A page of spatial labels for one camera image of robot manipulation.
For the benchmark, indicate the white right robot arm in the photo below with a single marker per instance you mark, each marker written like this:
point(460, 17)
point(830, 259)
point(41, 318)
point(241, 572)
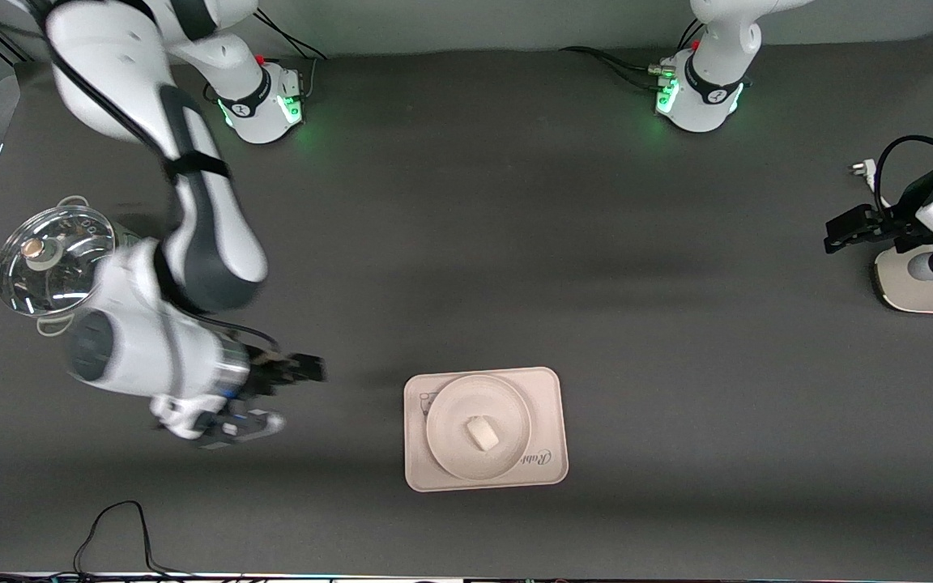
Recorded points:
point(215, 243)

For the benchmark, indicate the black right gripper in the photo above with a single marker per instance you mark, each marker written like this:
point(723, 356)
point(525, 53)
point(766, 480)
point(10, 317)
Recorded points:
point(266, 376)

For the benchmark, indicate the small white bun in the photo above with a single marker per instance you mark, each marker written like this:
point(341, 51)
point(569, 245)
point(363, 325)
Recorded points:
point(483, 433)

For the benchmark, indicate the glass pot lid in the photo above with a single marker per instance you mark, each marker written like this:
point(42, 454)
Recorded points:
point(53, 283)

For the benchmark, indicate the cream toaster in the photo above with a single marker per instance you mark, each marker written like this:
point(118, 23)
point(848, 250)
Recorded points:
point(912, 295)

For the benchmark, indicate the pale green electric pot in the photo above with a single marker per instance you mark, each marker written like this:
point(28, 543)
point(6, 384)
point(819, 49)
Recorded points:
point(126, 239)

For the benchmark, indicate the round cream plate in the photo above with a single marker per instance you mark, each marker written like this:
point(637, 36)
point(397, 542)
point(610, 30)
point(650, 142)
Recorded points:
point(450, 429)

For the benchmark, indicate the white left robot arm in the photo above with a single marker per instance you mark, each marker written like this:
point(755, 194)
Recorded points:
point(709, 105)

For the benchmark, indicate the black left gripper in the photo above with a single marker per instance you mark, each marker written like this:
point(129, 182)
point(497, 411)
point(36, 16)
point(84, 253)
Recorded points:
point(906, 227)

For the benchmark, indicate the cream rectangular rabbit tray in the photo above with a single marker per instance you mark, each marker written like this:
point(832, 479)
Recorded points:
point(551, 389)

